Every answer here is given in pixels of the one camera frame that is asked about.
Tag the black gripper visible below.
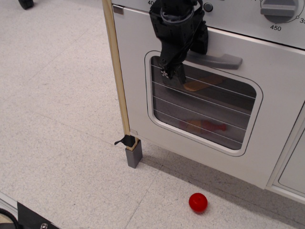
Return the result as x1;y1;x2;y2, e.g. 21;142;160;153
149;0;208;83

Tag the grey oven door handle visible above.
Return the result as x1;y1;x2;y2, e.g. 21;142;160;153
186;51;243;70

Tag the white oven door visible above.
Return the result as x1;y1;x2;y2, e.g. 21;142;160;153
111;6;305;190

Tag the wooden spatula inside oven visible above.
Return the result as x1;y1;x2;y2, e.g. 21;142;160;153
183;75;226;92

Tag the grey round oven knob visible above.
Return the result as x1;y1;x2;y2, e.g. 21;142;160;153
260;0;299;23

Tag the small grey push button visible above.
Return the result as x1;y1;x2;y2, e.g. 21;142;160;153
203;2;213;12

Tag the red toy ketchup bottle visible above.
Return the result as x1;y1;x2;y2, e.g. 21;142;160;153
179;120;227;134

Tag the white toy kitchen cabinet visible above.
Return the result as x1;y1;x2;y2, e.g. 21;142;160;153
102;0;305;205

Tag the metal door hinge top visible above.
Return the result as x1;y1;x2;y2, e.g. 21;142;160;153
112;5;124;15

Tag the black tape strip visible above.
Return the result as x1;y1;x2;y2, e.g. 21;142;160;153
114;135;135;147

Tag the red plastic ball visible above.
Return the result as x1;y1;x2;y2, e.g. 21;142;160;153
189;193;208;214

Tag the white cupboard door right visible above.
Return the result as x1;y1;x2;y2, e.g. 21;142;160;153
277;124;305;194

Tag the black caster wheel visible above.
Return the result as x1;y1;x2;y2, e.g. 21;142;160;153
19;0;34;10

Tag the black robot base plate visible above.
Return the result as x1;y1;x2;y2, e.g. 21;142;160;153
17;202;59;229

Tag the aluminium frame rail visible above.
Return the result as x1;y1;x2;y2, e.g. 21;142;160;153
0;192;18;219

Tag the black cable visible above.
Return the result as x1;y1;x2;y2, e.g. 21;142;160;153
0;207;21;229

